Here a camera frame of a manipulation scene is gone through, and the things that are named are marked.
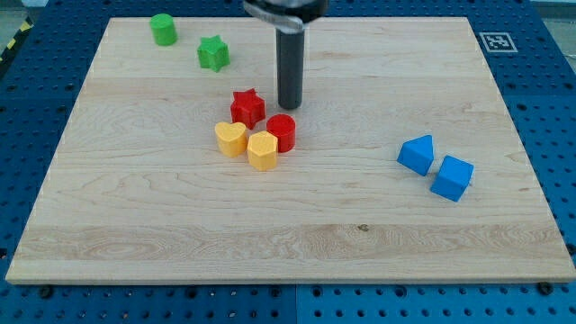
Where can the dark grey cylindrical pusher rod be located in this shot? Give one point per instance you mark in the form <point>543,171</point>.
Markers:
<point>289,61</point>

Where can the red cylinder block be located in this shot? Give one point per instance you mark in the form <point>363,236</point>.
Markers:
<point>283,126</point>

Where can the green cylinder block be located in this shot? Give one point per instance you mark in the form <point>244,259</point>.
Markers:
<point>163,29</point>

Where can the yellow heart block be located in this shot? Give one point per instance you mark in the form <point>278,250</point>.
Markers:
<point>232,138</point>

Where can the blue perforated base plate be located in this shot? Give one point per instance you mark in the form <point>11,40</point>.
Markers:
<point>38,92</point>

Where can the green star block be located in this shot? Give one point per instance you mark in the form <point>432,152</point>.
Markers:
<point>213,53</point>

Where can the blue triangle block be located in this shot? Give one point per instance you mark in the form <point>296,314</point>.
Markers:
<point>417,154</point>

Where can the blue cube block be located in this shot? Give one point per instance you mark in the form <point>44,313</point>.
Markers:
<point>453,178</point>

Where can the light wooden board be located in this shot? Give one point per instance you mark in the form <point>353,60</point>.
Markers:
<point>138,192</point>

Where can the yellow hexagon block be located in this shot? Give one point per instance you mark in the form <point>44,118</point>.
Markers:
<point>262,150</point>

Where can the red star block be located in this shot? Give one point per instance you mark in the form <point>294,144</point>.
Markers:
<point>248,108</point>

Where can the white fiducial marker tag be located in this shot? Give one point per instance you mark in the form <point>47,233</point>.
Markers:
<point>498,42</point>

